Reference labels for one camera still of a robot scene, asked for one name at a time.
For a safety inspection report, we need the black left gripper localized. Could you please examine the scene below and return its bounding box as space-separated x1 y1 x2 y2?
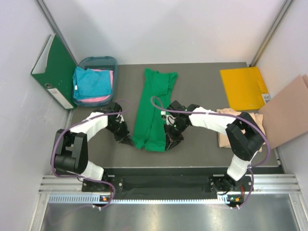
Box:
105 120 134 145

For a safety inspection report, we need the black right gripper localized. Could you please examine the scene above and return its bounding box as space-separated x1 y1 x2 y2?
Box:
164 120 189 152

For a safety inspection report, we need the green t shirt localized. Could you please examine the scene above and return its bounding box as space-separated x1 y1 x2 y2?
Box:
132 68 178 152

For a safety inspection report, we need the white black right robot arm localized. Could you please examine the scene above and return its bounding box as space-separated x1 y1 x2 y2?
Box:
162 101 265 194

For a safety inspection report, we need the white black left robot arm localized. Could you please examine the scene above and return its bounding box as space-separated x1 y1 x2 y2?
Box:
51 102 134 191

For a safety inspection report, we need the pink t shirt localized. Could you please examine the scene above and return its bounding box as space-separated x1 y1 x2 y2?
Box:
78 69 115 103

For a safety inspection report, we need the beige folded t shirt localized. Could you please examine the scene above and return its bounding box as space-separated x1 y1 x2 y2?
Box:
216 108 265 148

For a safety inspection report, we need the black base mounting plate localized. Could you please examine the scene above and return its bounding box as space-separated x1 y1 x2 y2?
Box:
81 168 256 193

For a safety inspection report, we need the blue t shirt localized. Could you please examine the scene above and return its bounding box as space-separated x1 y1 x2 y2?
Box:
73 66 114 101

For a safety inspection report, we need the teal plastic bin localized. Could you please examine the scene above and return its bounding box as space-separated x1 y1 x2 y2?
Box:
73 56 118 107

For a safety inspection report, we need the yellow folder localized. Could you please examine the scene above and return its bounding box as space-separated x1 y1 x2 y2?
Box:
220 67 271 111

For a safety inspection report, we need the green lever arch binder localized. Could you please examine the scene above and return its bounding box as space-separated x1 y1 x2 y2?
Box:
30 35 76 110

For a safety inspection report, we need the brown cardboard sheet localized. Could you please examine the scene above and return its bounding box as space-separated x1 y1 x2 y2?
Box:
258 75 308 149

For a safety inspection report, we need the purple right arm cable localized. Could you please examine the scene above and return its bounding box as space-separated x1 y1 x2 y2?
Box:
150 96 271 209

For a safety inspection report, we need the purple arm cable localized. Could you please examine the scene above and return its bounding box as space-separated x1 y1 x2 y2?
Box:
150 96 271 209
50 100 132 211

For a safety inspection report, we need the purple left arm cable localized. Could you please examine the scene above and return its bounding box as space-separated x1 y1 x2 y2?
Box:
50 100 132 211

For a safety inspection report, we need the grey slotted cable duct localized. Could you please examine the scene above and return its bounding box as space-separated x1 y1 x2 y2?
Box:
48 193 244 205

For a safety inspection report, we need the aluminium frame rail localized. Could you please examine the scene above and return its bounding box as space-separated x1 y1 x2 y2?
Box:
38 174 301 194

